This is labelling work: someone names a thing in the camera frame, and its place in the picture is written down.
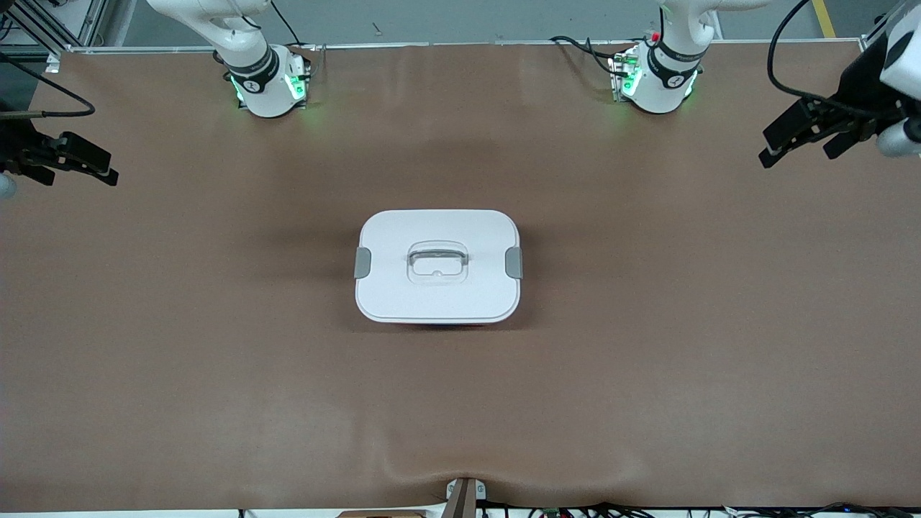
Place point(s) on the brown table mat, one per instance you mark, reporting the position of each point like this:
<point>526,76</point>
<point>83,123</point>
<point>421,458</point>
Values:
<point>460,432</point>

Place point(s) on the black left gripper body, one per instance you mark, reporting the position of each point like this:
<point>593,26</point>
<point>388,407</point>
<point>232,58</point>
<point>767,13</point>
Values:
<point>861,90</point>

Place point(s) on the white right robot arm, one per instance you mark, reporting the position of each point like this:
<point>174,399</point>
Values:
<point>262,93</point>

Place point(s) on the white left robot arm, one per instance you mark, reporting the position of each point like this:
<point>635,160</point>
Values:
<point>665,86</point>

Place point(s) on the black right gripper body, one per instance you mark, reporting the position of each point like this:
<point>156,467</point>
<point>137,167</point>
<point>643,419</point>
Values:
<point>16,142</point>

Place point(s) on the metal table clamp bracket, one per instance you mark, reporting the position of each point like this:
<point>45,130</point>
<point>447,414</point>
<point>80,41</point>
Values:
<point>464,496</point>

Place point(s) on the aluminium frame profile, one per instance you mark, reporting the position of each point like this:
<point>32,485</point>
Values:
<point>874,44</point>
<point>97,21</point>

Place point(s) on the brown wooden board piece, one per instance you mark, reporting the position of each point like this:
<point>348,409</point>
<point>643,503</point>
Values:
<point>381,514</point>

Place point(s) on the white box lid grey latches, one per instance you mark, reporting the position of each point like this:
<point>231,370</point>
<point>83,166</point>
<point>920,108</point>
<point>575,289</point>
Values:
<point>403,288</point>

